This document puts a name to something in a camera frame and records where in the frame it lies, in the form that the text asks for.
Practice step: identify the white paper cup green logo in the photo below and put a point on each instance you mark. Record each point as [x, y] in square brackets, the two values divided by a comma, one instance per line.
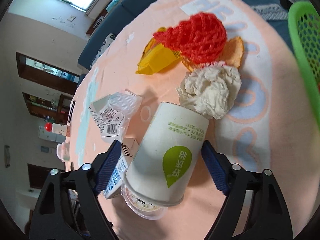
[167, 155]

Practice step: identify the red mesh net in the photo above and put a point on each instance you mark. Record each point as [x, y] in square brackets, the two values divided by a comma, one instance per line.
[200, 39]

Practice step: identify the yellow snack wrapper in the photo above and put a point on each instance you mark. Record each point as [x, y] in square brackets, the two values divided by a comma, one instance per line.
[156, 57]

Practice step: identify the white paper ball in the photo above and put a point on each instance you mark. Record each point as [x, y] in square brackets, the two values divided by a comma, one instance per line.
[210, 91]

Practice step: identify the crushed white plastic carton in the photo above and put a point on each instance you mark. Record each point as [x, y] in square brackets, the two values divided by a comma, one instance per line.
[112, 114]

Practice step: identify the white bottle red cap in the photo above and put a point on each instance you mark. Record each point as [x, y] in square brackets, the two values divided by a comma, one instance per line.
[59, 129]

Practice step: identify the black remote control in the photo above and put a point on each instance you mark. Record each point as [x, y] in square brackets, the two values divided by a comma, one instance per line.
[71, 112]

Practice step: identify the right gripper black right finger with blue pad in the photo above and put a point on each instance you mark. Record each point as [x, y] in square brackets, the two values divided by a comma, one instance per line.
[254, 207]

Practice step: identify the blue sofa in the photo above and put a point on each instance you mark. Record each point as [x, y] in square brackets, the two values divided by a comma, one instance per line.
[272, 11]

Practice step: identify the orange peel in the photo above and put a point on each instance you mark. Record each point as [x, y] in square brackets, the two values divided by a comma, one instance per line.
[231, 55]

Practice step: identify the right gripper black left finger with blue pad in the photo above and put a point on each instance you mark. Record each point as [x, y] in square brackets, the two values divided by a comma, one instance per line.
[68, 206]

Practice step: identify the small blue white milk carton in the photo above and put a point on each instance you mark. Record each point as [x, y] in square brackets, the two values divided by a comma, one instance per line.
[129, 148]

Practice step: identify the clear plastic lid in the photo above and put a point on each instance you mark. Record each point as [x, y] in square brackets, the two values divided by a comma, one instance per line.
[141, 207]

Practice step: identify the small patterned cushion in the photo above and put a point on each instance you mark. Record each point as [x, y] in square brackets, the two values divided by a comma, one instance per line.
[106, 43]

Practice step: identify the green plastic basket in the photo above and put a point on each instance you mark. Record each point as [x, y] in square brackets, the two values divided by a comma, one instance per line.
[303, 24]

